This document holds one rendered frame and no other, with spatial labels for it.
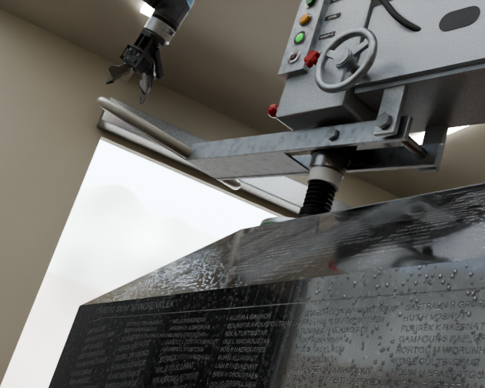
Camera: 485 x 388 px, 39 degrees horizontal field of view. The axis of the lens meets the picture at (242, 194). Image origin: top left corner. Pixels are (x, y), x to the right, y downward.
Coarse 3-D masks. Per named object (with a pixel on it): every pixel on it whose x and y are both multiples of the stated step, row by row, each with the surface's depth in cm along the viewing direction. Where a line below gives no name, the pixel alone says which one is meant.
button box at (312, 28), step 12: (324, 0) 157; (300, 12) 161; (312, 12) 158; (324, 12) 157; (312, 24) 156; (312, 36) 154; (288, 48) 158; (300, 48) 155; (312, 48) 153; (300, 60) 153; (288, 72) 154; (300, 72) 153
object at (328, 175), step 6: (312, 168) 149; (318, 168) 147; (324, 168) 146; (312, 174) 147; (318, 174) 146; (324, 174) 146; (330, 174) 146; (336, 174) 147; (324, 180) 146; (330, 180) 146; (336, 180) 147; (336, 186) 147
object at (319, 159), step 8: (312, 152) 151; (320, 152) 148; (328, 152) 147; (336, 152) 147; (344, 152) 147; (352, 152) 149; (360, 152) 150; (368, 152) 149; (312, 160) 149; (320, 160) 147; (328, 160) 146; (336, 160) 147; (344, 160) 148; (352, 160) 151; (360, 160) 149; (368, 160) 149; (336, 168) 146; (344, 168) 148
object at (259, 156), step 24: (384, 120) 130; (408, 120) 131; (192, 144) 182; (216, 144) 174; (240, 144) 166; (264, 144) 160; (288, 144) 153; (312, 144) 148; (336, 144) 142; (360, 144) 138; (408, 144) 135; (432, 144) 139; (216, 168) 179; (240, 168) 174; (264, 168) 168; (288, 168) 163; (360, 168) 150; (384, 168) 145; (408, 168) 142
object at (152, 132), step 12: (108, 108) 186; (120, 108) 183; (132, 120) 180; (144, 120) 180; (144, 132) 180; (156, 132) 179; (168, 144) 179; (180, 144) 180; (180, 156) 225; (228, 180) 190
